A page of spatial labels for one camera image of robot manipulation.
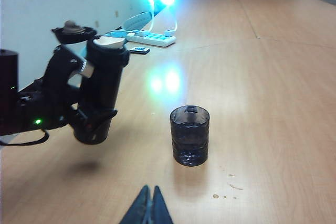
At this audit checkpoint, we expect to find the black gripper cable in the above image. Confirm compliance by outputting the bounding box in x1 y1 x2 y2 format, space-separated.
0 129 50 147

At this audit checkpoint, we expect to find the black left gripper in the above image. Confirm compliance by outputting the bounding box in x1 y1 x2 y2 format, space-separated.
17 45 118 132

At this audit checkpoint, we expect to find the white power strip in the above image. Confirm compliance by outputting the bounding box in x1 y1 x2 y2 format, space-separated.
125 31 177 48

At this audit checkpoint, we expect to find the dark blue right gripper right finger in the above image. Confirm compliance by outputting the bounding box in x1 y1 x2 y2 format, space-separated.
151 185 174 224

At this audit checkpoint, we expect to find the black thermos cup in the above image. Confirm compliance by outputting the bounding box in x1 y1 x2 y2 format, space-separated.
51 20 131 145

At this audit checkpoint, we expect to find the dark textured glass cup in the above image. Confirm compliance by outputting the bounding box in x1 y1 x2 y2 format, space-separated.
170 105 211 167

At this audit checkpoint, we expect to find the small flat black device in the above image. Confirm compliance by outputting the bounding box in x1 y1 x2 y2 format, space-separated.
130 46 151 55

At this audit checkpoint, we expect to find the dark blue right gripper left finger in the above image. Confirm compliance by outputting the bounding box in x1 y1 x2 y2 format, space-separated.
118 185 152 224

